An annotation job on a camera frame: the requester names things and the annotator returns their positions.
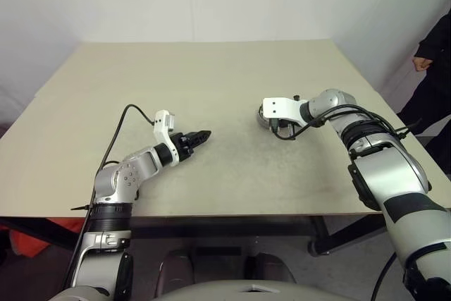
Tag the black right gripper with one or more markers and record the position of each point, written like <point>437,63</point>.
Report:
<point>287,129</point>

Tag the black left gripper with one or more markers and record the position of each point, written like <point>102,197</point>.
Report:
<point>183,146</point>

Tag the silver motor housing copper windings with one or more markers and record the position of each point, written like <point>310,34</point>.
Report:
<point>260,122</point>

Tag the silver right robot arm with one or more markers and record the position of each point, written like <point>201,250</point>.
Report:
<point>387,170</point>

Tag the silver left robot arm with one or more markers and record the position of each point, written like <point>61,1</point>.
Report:
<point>116,177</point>

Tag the person's bare hand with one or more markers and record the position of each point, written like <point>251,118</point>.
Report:
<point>422,63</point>

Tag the dark rounded shape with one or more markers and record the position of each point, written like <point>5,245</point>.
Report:
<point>271,267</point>
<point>176,269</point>

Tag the person in dark clothes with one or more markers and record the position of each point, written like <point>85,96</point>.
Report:
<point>435,96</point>

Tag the silver robot torso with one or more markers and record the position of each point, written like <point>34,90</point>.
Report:
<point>225,292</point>

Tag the orange object under table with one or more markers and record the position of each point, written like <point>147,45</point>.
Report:
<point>31,241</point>

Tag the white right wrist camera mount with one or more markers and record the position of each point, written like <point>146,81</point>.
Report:
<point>280,107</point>

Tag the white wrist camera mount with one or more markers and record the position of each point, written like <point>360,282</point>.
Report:
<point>162,132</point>
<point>280,107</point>

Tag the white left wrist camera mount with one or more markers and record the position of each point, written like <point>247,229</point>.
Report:
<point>162,132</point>

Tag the black table frame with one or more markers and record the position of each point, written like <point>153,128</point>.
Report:
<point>211,225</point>

